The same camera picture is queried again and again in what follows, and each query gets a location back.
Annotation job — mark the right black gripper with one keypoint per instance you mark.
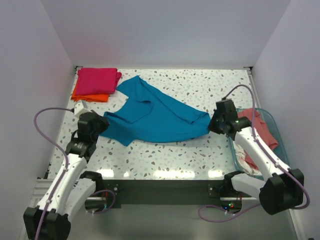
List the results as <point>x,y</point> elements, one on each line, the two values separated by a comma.
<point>211,126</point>

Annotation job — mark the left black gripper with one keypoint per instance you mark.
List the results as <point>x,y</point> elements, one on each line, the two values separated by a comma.
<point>104,122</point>

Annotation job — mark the blue t shirt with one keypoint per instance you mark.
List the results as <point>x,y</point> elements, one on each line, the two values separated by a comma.
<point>152,116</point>

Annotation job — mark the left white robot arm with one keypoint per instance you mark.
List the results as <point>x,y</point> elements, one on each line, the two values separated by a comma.
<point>51,218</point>

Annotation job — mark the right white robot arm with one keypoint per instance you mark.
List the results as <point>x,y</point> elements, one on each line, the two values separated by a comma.
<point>281,188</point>

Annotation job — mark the folded orange t shirt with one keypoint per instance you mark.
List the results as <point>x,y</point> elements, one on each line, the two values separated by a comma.
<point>97,98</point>

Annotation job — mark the pink t shirt in basket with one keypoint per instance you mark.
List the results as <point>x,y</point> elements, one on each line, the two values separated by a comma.
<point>261,127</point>

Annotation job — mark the white t shirt in basket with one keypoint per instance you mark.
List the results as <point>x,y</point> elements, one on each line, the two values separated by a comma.
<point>245,162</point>

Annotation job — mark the clear teal plastic basket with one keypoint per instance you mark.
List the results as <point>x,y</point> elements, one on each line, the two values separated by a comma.
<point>279,151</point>

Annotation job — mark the folded magenta t shirt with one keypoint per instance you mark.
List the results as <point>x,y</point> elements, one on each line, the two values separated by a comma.
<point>97,81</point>

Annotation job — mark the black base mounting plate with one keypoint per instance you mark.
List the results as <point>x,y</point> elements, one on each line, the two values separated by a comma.
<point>162,192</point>

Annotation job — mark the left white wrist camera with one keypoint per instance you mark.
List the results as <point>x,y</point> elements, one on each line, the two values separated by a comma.
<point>80,107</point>

